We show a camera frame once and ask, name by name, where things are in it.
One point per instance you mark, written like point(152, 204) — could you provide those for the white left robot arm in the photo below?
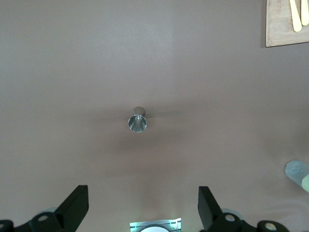
point(154, 230)

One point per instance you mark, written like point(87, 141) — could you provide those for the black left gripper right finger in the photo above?
point(210, 212)

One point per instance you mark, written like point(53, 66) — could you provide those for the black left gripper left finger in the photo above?
point(72, 210)

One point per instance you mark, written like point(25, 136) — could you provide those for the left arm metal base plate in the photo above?
point(173, 224)

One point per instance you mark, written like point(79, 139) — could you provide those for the yellow plastic knife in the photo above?
point(296, 21)

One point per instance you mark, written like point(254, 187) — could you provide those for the steel double jigger measuring cup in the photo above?
point(137, 124)

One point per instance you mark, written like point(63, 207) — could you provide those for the glass bottle with green sleeve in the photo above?
point(295, 171)

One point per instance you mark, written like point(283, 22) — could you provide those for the yellow plastic fork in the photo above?
point(304, 14)

